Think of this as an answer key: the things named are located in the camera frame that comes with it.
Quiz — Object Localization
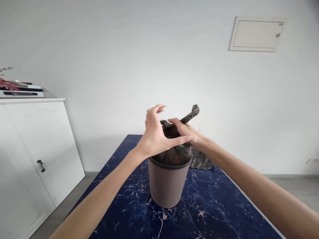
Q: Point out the black garbage bag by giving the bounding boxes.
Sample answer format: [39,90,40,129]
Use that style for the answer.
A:
[152,104,201,166]

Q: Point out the person's right hand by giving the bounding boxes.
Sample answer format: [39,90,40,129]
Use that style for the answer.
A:
[167,118,204,150]

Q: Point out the white cabinet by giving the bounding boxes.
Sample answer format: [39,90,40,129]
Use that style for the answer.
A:
[0,98,86,239]

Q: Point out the red leafy plant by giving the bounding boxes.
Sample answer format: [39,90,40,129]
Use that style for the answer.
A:
[0,66,21,92]

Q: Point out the person's right fingers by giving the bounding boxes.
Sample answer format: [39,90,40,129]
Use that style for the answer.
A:
[167,118,186,137]

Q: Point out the person's left fingers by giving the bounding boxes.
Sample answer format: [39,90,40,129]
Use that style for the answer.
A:
[145,104,167,125]

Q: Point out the grey-brown round trash bin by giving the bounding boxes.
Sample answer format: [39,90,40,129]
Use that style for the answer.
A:
[147,147,193,208]

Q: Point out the person's left hand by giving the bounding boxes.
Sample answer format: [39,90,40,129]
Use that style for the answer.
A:
[136,104,193,159]

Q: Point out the white wall panel box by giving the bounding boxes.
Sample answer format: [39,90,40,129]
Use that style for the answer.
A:
[229,16,286,52]

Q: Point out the person's left thumb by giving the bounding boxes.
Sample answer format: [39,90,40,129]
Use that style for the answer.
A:
[167,135,193,149]

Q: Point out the white flat appliance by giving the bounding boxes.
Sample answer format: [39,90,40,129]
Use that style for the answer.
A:
[0,81,45,98]

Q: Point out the folded black plastic bag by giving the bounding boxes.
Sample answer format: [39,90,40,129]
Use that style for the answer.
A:
[190,149,216,170]

